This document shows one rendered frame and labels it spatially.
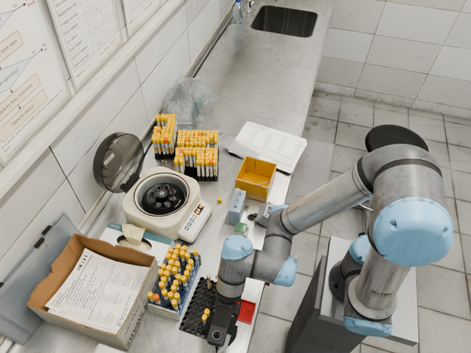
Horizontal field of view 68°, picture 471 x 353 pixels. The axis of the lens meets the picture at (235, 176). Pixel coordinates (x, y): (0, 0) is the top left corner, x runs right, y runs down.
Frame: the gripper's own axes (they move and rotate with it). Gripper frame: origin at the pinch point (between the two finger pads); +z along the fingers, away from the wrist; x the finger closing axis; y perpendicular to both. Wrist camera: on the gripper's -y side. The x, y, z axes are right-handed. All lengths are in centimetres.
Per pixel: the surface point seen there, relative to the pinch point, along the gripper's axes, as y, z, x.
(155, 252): 18.2, -13.2, 28.7
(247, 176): 61, -31, 10
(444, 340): 100, 49, -107
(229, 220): 38.7, -20.6, 9.8
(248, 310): 15.5, -3.7, -5.4
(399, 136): 138, -48, -61
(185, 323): 5.6, -0.8, 11.8
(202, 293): 14.3, -5.8, 9.9
